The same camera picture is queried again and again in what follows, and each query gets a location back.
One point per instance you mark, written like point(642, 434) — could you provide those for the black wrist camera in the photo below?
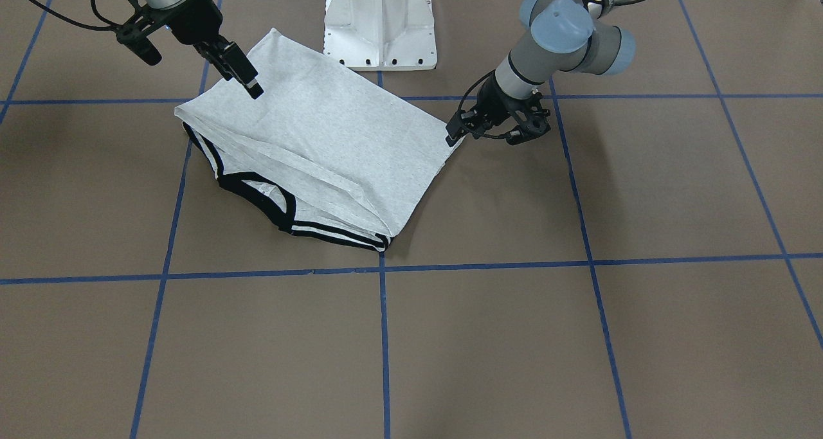
point(531, 118)
point(136, 41)

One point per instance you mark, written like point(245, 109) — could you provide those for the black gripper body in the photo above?
point(193, 23)
point(494, 100)

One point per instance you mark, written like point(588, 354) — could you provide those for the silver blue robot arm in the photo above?
point(194, 23)
point(559, 36)

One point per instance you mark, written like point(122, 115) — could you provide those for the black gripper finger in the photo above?
point(460, 125)
point(234, 64)

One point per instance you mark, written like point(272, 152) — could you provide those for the grey cartoon print t-shirt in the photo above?
point(323, 152)

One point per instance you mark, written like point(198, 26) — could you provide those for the white camera mast pedestal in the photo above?
point(381, 35)

